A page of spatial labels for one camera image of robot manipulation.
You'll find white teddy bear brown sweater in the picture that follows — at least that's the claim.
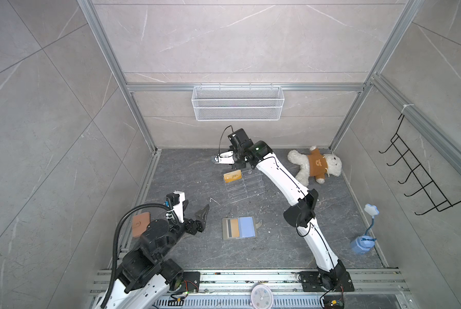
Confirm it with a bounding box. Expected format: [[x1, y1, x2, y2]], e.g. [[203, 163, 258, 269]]
[[287, 146, 342, 187]]

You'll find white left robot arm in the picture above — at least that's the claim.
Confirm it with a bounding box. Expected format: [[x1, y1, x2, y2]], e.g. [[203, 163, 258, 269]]
[[95, 201, 210, 308]]

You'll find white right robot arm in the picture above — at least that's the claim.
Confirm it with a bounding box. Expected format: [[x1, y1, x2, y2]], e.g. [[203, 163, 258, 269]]
[[214, 129, 347, 291]]

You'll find white wire mesh basket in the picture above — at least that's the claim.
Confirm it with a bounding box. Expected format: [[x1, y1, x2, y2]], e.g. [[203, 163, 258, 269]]
[[191, 86, 285, 122]]

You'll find brown leather pouch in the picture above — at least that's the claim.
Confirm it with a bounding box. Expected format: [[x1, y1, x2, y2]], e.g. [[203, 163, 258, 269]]
[[131, 212, 151, 238]]

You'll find clear acrylic organizer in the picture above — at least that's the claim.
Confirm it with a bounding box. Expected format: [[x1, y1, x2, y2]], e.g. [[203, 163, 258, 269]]
[[225, 169, 265, 203]]

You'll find round white clock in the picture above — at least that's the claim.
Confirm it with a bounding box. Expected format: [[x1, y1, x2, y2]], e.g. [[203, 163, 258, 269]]
[[250, 284, 274, 309]]

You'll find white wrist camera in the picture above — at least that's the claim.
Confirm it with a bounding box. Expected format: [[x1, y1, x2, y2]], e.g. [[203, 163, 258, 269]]
[[165, 191, 187, 224], [212, 151, 235, 165]]

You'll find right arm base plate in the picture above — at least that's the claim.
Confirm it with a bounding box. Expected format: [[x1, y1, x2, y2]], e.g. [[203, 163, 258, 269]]
[[298, 270, 355, 292]]

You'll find black wire hook rack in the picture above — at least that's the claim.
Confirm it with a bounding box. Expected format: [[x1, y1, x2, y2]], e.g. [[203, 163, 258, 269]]
[[378, 114, 461, 216]]

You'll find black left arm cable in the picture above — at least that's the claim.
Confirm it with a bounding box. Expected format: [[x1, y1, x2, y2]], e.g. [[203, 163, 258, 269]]
[[100, 203, 173, 309]]

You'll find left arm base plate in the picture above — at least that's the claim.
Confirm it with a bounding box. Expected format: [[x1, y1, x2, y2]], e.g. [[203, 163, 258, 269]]
[[175, 271, 201, 294]]

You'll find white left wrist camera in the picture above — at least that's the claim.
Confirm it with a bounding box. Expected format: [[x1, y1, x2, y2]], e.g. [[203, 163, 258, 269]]
[[165, 191, 187, 224]]

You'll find aluminium frame post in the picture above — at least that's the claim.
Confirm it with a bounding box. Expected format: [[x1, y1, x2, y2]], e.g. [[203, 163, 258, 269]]
[[78, 0, 157, 153]]

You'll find orange credit card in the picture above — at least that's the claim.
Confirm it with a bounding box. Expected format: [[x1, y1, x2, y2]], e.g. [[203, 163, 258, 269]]
[[223, 169, 243, 184], [229, 218, 240, 238]]

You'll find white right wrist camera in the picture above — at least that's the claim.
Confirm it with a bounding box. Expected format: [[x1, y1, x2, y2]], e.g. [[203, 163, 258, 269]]
[[212, 151, 235, 165]]

